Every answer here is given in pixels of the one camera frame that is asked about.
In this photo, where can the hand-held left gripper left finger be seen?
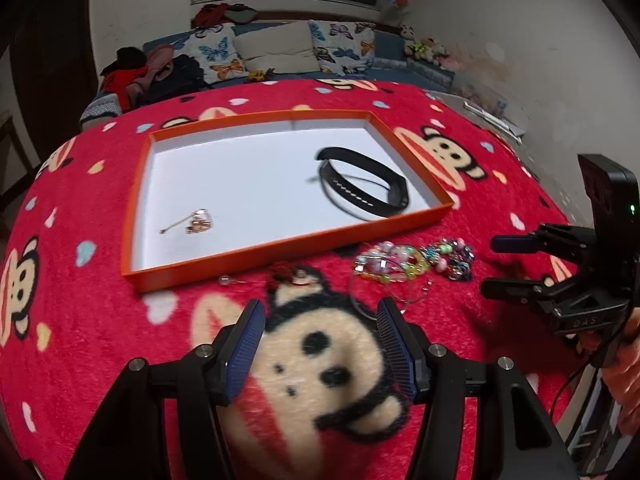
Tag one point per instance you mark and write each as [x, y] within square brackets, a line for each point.
[247, 345]

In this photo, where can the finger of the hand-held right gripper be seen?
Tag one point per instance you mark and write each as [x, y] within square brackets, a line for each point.
[510, 290]
[515, 244]

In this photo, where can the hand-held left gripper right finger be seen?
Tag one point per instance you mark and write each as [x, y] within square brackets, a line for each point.
[395, 345]

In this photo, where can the silver hoop earring with pearl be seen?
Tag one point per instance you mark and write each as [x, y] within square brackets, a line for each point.
[225, 279]

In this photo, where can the orange shallow box tray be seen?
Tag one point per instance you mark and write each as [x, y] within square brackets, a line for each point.
[240, 180]

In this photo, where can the person's right hand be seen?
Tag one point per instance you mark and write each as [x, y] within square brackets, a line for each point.
[627, 375]

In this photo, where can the black fitness band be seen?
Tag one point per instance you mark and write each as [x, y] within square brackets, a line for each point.
[395, 200]

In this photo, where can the red monkey print blanket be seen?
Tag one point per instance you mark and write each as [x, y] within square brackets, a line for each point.
[90, 285]

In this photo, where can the group of plush toys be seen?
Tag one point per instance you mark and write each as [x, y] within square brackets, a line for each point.
[427, 49]

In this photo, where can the blue sofa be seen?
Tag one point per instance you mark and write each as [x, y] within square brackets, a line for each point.
[395, 60]

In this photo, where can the panda plush toy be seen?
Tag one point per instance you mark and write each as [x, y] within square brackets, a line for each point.
[407, 31]

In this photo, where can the butterfly print pillow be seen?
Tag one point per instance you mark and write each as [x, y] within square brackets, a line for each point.
[342, 45]
[217, 52]

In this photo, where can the small yellow toy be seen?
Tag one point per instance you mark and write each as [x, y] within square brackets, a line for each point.
[257, 75]

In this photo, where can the colourful pinwheel flower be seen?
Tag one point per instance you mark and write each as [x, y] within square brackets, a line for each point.
[398, 0]

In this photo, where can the black backpack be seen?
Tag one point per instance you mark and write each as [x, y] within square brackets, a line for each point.
[180, 77]

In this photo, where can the pile of red black clothes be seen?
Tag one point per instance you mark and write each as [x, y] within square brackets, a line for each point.
[130, 77]

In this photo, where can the beige pillow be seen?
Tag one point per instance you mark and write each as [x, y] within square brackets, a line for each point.
[275, 47]

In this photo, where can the red clothes on sofa back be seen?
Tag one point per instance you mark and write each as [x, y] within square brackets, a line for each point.
[220, 14]

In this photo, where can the dark wooden door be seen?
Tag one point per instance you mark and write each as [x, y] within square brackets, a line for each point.
[50, 50]

